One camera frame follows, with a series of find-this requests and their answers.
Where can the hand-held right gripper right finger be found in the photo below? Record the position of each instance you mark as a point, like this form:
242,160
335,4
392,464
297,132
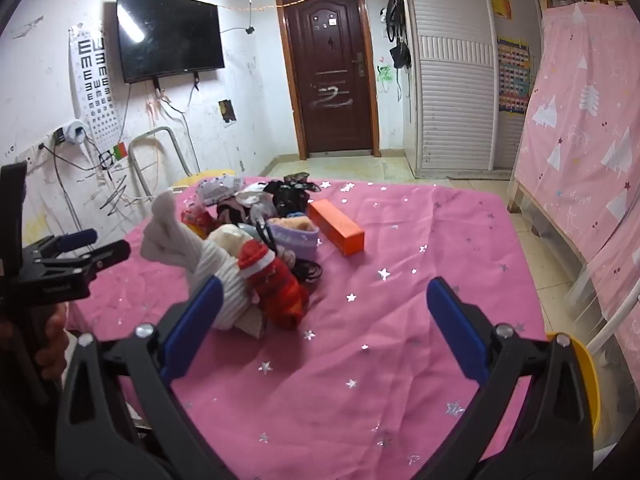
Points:
457,332

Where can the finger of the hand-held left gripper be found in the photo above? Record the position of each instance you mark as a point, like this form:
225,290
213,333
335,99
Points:
75,240
107,256

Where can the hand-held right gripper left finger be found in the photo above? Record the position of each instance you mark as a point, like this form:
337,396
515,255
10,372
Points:
192,332

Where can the white knit sock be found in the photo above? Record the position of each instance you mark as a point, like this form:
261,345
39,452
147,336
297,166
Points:
170,245

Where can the orange rectangular box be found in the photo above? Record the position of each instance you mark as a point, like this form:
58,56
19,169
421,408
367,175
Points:
337,227

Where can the person's left hand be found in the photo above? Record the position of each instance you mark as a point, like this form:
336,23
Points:
52,345

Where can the pink star tablecloth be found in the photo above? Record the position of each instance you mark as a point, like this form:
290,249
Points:
400,310

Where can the red knit sock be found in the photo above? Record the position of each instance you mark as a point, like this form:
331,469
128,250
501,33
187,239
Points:
275,285

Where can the red snack packet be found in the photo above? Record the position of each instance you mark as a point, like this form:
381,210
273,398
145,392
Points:
197,220

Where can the small red green flag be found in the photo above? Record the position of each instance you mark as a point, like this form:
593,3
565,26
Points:
120,151

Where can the cream plush cloth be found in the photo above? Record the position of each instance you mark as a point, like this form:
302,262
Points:
227,237

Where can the chair with yellow seat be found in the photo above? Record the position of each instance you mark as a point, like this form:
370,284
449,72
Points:
176,152

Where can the pink black sock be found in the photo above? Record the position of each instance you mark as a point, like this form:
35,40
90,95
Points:
230,210

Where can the purple cloth pouch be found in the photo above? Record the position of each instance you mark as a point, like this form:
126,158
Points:
295,240

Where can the yellow stool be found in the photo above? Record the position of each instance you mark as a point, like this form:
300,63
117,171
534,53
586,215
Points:
589,380

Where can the white cloth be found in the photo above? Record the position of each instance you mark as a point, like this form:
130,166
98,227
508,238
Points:
255,192

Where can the eye chart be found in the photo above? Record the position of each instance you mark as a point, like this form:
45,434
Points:
95,80

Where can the pink tree print curtain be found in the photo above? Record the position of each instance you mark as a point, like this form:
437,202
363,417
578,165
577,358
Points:
585,135

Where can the white louvered wardrobe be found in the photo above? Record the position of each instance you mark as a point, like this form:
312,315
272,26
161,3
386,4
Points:
455,85

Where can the colourful chart poster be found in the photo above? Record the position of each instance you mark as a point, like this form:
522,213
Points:
514,75

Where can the small black handbag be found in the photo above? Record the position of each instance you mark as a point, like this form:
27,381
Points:
400,56

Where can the brown door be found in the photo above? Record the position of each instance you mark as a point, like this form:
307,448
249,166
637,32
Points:
330,70

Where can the orange poster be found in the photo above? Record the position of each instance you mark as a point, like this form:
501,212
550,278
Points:
501,7

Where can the black hanging handbags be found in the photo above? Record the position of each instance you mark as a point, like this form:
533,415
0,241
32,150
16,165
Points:
396,10

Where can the white wall socket adapter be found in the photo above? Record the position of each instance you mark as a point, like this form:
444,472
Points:
75,132

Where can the wooden bed frame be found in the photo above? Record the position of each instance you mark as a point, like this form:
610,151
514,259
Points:
530,205

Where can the white metal rail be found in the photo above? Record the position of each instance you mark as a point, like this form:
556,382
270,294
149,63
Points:
615,320

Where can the small dark wall picture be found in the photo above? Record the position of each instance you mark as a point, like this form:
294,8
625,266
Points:
226,111

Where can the black wall television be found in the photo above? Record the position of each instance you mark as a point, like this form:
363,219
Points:
170,35

